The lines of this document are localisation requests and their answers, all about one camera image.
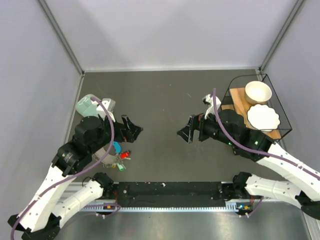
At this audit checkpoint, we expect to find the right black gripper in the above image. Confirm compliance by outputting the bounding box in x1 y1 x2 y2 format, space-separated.
176 108 237 147

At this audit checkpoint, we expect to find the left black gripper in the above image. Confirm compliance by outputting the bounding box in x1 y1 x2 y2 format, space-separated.
89 113 143 153

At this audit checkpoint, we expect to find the red capped key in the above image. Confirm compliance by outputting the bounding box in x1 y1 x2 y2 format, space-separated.
119 150 131 160

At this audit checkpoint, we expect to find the metal keyring with blue handle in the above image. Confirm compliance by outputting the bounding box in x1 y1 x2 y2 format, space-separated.
92 141 124 168

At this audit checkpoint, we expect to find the green capped key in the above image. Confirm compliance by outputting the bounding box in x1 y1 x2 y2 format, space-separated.
117 164 125 172

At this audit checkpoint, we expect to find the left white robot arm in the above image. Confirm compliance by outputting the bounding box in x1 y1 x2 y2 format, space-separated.
8 115 143 240

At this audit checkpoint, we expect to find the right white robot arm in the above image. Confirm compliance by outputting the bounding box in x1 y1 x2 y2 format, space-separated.
177 109 320 220

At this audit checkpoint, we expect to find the lower wooden shelf board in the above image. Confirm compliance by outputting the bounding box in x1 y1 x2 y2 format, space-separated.
221 104 235 111

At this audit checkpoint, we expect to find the wooden shelf board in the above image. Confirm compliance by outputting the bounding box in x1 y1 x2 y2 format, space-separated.
221 104 235 111
229 87 282 140

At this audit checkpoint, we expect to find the mint green rectangular tray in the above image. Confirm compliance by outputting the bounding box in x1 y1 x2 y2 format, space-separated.
75 94 98 118

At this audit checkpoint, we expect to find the upper wooden shelf board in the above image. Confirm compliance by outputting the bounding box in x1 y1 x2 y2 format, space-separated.
229 87 282 140

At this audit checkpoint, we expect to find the white scalloped plate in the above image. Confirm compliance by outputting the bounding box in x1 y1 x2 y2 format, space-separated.
247 104 281 132

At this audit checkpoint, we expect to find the cream ceramic bowl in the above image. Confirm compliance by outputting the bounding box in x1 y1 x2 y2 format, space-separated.
244 81 272 105

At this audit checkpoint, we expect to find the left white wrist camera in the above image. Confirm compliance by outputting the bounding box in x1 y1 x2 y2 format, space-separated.
96 98 116 122

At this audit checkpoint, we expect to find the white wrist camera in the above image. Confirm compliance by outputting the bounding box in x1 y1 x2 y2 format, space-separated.
202 94 221 120
96 98 116 122

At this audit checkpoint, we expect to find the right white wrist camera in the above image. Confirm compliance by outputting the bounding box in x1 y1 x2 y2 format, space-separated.
202 94 221 120

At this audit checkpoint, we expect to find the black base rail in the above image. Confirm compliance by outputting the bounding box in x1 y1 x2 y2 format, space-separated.
103 181 238 208

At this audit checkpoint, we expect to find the black wire rack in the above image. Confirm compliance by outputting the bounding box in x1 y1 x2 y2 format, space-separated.
219 73 292 149

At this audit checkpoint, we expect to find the white slotted cable duct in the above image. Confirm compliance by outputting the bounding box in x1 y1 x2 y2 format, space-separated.
80 202 239 213

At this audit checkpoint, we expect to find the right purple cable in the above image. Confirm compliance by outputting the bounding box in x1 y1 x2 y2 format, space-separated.
211 87 320 180

